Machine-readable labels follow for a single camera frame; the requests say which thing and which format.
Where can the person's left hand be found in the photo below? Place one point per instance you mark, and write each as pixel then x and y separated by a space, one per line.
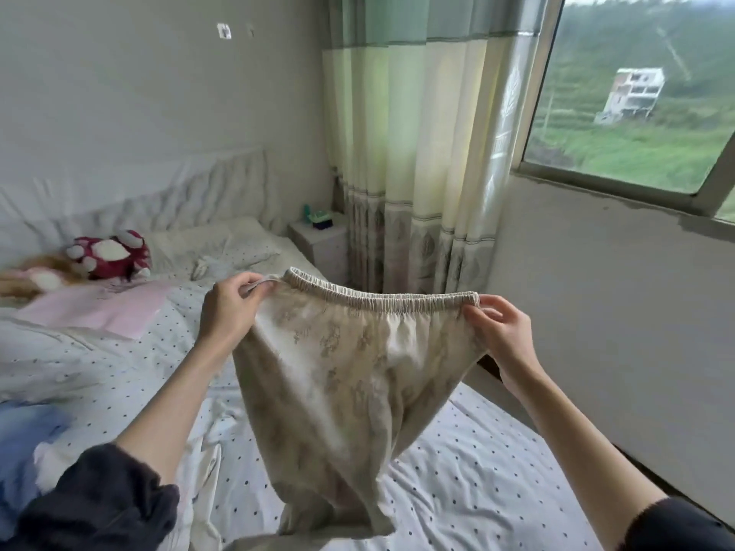
pixel 236 310

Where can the person's right hand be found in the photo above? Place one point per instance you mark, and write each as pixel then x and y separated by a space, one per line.
pixel 505 333

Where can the beige patterned pants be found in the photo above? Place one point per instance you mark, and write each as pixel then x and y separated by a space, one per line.
pixel 345 396

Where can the cream white jacket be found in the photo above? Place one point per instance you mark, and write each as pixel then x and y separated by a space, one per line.
pixel 201 488

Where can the blue denim jeans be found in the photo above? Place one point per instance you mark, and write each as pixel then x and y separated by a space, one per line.
pixel 23 453

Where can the person's right forearm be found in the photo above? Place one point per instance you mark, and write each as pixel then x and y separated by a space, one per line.
pixel 574 442

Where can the person's left forearm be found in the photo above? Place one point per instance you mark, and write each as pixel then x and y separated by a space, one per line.
pixel 167 419

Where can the white pillow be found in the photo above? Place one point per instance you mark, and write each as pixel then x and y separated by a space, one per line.
pixel 218 241

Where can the white bedside cabinet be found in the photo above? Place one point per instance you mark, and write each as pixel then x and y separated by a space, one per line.
pixel 322 246

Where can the pink pillow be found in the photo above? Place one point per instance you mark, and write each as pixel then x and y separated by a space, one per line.
pixel 103 306

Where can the dark red fabric item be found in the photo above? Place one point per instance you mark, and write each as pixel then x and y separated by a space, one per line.
pixel 109 258

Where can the white tufted headboard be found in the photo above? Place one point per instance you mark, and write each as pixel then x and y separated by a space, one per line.
pixel 138 195

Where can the white dotted bed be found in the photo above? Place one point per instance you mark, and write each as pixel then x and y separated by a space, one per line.
pixel 494 488

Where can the dark framed window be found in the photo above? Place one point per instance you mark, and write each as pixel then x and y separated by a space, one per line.
pixel 626 183

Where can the beige plush toy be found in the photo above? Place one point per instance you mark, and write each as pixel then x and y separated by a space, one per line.
pixel 40 275

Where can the white building outside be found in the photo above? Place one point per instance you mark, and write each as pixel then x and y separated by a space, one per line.
pixel 632 95

